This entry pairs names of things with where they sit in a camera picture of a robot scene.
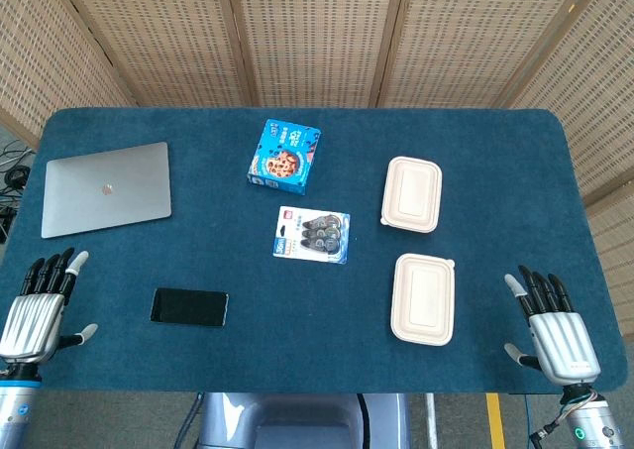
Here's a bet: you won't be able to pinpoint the wooden folding screen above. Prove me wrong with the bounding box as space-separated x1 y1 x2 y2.
0 0 634 321

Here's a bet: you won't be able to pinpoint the beige lidded food container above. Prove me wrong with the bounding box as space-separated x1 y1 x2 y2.
379 156 444 234
389 253 456 347

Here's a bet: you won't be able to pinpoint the black smartphone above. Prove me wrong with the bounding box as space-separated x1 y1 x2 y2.
150 287 230 328

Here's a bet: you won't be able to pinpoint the grey laptop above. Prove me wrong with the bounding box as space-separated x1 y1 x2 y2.
41 141 173 240

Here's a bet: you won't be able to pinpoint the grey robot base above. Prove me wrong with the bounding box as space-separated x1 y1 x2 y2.
180 392 412 449

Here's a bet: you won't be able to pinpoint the yellow floor tape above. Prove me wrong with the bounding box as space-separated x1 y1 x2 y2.
485 393 507 449

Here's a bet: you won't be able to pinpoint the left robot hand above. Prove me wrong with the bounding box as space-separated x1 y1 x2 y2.
0 247 99 365

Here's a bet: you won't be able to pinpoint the blue table mat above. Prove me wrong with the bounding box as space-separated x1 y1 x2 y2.
0 106 628 395

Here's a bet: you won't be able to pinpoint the black floor cables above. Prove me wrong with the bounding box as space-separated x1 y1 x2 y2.
0 139 37 245

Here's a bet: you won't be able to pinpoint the correction tape blister pack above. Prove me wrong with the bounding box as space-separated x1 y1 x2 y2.
271 205 352 266

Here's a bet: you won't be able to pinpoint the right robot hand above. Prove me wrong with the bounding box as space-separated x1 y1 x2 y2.
503 265 602 385

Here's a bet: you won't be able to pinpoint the blue cookie box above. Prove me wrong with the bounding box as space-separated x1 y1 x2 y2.
246 118 322 196

